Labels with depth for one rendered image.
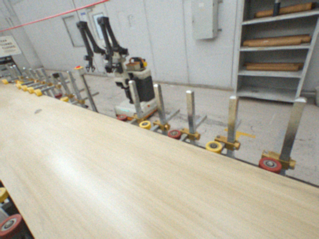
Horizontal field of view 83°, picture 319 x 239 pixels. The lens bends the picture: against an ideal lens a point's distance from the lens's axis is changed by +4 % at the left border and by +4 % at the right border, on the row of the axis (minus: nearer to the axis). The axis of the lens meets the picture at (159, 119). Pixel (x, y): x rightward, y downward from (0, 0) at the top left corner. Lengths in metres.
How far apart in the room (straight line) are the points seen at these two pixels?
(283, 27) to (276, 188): 2.92
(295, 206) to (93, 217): 0.72
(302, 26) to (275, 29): 0.30
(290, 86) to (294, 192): 2.97
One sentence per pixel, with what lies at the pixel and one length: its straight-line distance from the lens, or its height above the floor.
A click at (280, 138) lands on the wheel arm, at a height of 0.83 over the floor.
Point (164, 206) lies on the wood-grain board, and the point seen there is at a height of 0.90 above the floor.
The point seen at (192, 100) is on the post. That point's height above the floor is 1.07.
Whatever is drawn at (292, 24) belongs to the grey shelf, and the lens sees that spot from 3.49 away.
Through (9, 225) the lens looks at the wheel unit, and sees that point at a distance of 1.01.
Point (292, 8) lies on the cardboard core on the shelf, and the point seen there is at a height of 1.31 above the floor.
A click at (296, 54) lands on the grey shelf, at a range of 3.55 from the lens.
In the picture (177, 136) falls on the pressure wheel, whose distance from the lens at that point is 1.04.
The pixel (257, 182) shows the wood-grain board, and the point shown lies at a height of 0.90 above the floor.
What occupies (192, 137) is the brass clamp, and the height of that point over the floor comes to 0.81.
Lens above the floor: 1.52
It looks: 30 degrees down
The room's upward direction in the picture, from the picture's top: 10 degrees counter-clockwise
